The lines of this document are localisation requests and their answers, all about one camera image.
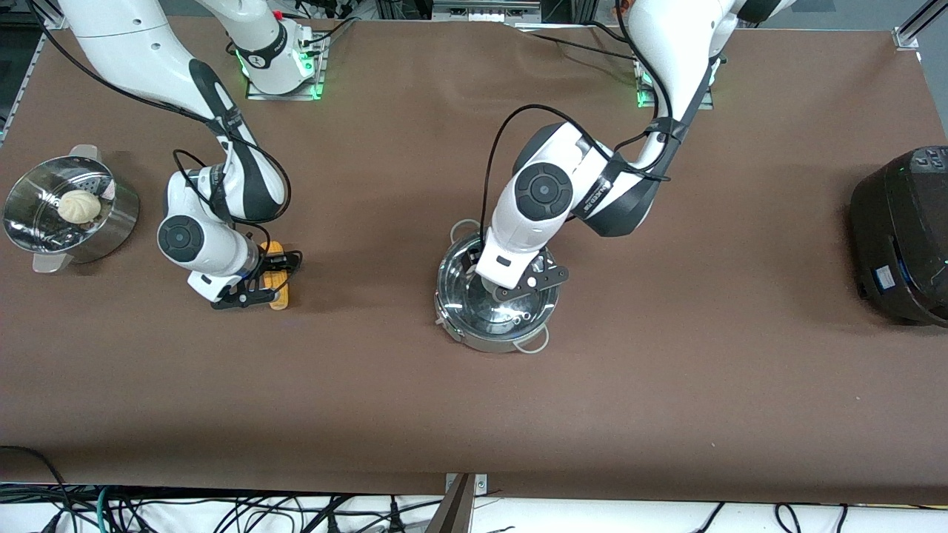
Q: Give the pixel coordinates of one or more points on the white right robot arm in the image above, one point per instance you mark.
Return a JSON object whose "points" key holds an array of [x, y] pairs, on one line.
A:
{"points": [[133, 37]]}

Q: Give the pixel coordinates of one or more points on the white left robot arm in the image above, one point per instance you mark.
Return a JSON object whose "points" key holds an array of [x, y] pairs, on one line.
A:
{"points": [[666, 44]]}

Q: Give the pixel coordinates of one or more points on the stainless steel pot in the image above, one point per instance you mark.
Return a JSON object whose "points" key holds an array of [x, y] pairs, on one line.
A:
{"points": [[489, 345]]}

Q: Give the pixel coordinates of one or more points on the brown table cover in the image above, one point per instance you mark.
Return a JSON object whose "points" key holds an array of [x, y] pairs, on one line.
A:
{"points": [[666, 407]]}

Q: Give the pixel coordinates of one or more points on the aluminium frame rail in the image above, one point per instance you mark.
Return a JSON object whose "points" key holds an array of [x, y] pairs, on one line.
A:
{"points": [[22, 89], [912, 29]]}

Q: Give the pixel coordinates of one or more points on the glass pot lid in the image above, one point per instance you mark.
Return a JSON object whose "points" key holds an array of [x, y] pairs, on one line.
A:
{"points": [[518, 317]]}

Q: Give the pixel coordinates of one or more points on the steel steamer pot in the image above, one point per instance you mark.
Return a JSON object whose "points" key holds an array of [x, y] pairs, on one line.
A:
{"points": [[111, 229]]}

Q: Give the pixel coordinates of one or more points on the yellow corn cob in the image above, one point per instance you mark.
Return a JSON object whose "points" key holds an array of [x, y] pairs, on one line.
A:
{"points": [[280, 297]]}

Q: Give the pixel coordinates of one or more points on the white steamed bun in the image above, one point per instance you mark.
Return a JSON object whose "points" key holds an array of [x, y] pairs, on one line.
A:
{"points": [[78, 209]]}

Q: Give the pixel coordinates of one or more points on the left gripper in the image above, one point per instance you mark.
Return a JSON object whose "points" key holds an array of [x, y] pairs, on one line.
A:
{"points": [[467, 260]]}

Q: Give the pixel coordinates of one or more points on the black rice cooker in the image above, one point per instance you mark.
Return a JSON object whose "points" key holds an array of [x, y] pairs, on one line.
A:
{"points": [[903, 244]]}

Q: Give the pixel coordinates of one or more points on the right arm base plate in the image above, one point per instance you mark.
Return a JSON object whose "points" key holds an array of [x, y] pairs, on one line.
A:
{"points": [[259, 95]]}

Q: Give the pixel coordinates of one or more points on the small metal table bracket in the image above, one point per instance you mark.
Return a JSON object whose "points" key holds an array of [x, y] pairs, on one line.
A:
{"points": [[480, 483]]}

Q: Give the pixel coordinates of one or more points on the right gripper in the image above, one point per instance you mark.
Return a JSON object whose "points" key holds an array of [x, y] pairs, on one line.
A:
{"points": [[275, 261]]}

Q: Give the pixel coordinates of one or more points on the grey metal box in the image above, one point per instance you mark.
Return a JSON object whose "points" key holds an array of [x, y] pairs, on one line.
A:
{"points": [[485, 10]]}

